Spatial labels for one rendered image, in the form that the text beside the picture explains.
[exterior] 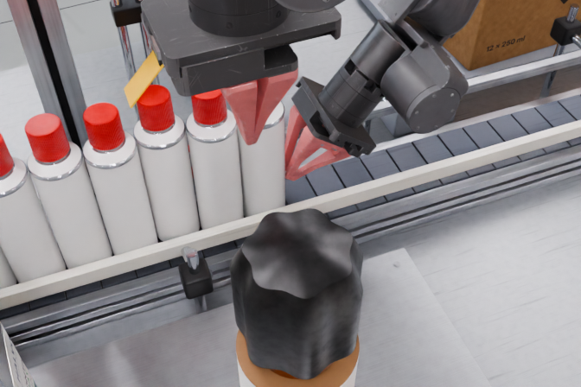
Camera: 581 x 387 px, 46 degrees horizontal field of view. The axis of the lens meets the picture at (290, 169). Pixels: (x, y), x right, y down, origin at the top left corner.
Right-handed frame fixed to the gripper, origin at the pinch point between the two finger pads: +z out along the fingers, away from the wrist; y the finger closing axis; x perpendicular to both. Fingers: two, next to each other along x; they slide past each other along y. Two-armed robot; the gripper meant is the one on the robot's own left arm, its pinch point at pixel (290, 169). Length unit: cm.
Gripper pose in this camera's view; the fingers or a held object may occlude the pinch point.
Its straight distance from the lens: 79.2
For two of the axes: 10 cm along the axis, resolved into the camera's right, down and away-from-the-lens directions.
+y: 3.6, 6.6, -6.5
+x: 7.3, 2.4, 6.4
